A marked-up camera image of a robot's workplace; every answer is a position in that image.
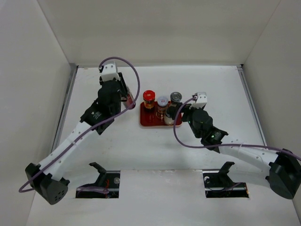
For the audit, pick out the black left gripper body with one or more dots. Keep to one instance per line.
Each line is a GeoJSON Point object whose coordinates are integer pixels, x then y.
{"type": "Point", "coordinates": [123, 92]}

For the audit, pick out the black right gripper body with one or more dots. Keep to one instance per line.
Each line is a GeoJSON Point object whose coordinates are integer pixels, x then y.
{"type": "Point", "coordinates": [188, 116]}

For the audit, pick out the tall dark sauce bottle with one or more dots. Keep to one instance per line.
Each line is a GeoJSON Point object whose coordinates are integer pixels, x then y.
{"type": "Point", "coordinates": [129, 101]}

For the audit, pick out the black-cap white powder jar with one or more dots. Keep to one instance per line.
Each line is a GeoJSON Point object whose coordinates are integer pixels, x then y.
{"type": "Point", "coordinates": [169, 115]}

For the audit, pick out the clear-top salt grinder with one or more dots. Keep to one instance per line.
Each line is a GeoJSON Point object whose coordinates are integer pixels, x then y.
{"type": "Point", "coordinates": [175, 98]}

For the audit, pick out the red-lid chili sauce jar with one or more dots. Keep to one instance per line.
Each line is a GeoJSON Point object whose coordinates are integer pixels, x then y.
{"type": "Point", "coordinates": [149, 100]}

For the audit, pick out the small white-lid spice jar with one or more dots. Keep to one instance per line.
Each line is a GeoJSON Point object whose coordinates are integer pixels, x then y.
{"type": "Point", "coordinates": [162, 105]}

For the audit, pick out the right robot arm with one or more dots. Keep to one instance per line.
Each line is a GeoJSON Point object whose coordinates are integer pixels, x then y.
{"type": "Point", "coordinates": [282, 166]}

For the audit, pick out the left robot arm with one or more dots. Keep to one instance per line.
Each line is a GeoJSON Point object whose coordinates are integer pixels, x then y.
{"type": "Point", "coordinates": [46, 177]}

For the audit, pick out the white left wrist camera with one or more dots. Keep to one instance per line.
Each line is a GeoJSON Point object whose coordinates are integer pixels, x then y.
{"type": "Point", "coordinates": [108, 72]}

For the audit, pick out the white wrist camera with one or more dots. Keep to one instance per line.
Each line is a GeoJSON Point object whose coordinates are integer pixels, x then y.
{"type": "Point", "coordinates": [108, 72]}
{"type": "Point", "coordinates": [200, 100]}

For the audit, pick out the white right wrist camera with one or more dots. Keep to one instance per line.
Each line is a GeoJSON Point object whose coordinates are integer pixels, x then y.
{"type": "Point", "coordinates": [200, 100]}

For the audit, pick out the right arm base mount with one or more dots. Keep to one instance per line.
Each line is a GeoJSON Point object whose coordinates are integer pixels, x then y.
{"type": "Point", "coordinates": [218, 184]}

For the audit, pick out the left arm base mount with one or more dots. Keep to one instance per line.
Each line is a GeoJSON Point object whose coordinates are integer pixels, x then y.
{"type": "Point", "coordinates": [106, 185]}

